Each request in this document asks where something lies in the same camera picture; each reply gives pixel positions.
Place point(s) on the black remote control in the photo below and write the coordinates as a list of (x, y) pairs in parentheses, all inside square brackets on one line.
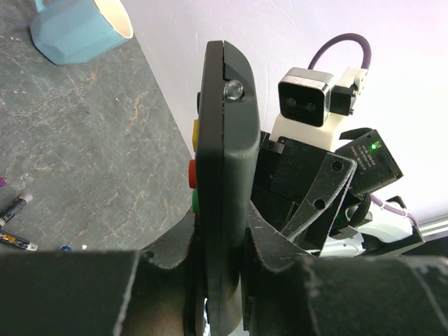
[(228, 137)]

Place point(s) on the light blue mug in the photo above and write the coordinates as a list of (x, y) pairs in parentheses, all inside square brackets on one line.
[(77, 31)]

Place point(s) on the black gold battery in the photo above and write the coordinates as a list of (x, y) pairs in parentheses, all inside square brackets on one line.
[(17, 242)]

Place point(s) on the black white-tipped battery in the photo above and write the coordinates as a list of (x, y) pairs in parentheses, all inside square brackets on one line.
[(14, 208)]

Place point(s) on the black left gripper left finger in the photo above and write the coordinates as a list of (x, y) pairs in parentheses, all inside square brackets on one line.
[(155, 291)]

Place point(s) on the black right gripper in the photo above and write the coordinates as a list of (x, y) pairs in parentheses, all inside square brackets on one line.
[(299, 189)]

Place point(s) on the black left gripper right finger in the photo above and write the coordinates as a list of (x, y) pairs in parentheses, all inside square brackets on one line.
[(287, 292)]

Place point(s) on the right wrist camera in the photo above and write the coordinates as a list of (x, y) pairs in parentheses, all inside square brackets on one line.
[(314, 104)]

